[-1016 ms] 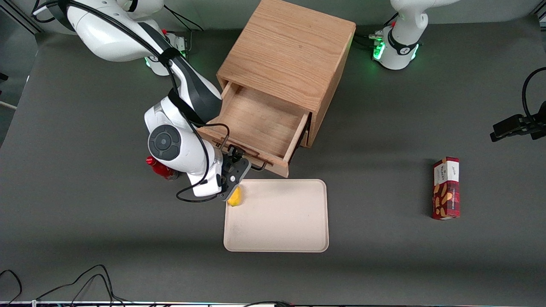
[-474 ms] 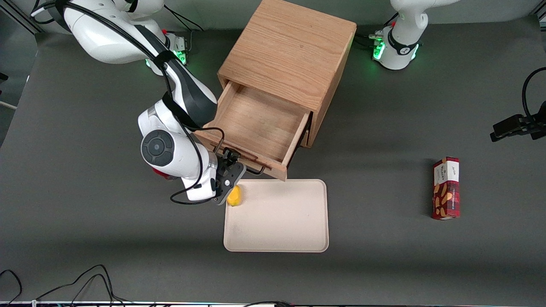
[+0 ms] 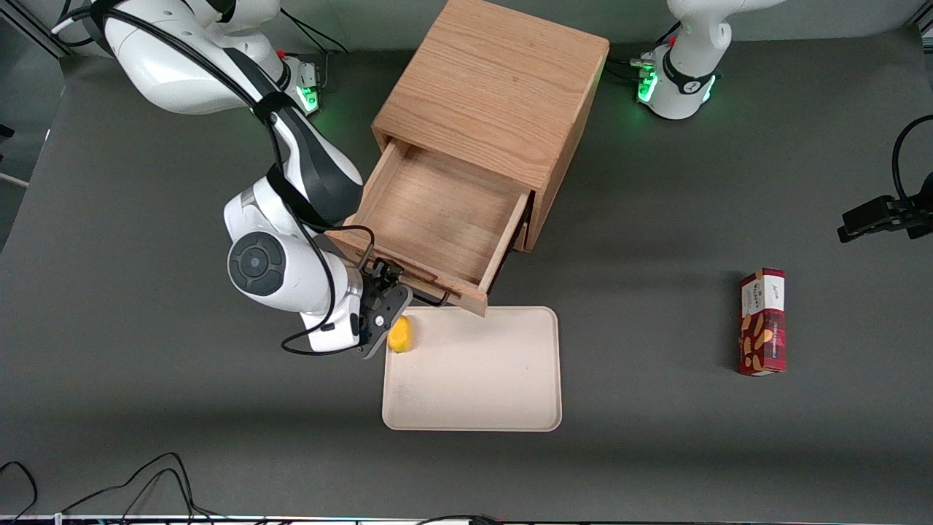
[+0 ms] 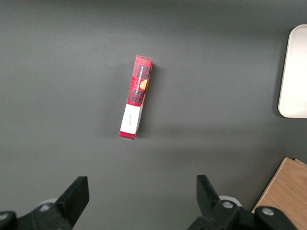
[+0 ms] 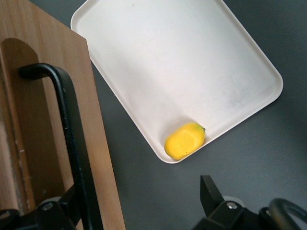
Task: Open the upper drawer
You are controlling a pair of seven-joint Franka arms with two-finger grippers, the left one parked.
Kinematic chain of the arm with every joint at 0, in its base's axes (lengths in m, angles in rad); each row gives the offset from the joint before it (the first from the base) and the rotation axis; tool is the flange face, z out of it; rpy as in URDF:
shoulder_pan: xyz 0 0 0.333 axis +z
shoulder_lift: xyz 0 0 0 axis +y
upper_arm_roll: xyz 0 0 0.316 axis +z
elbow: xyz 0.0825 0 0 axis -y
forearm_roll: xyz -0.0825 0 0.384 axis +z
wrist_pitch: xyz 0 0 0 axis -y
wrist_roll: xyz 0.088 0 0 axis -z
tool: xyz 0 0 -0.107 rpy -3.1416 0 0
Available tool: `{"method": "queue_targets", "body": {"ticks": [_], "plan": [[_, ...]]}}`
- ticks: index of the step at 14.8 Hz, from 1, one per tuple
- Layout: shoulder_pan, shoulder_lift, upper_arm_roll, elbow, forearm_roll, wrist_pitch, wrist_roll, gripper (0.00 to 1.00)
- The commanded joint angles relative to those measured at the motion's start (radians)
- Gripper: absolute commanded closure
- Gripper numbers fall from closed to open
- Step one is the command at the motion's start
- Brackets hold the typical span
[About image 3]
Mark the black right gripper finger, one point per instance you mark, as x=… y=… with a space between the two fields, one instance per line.
x=395 y=278
x=377 y=271

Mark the beige plastic tray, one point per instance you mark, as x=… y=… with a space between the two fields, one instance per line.
x=474 y=372

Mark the red cookie box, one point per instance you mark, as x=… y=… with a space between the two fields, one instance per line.
x=762 y=324

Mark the wooden drawer cabinet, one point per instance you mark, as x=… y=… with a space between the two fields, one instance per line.
x=503 y=80

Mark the yellow lemon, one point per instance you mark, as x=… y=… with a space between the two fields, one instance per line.
x=402 y=337

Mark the aluminium frame rail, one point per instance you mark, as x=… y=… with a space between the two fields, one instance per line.
x=36 y=33

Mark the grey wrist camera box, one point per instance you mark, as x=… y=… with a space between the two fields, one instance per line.
x=383 y=324

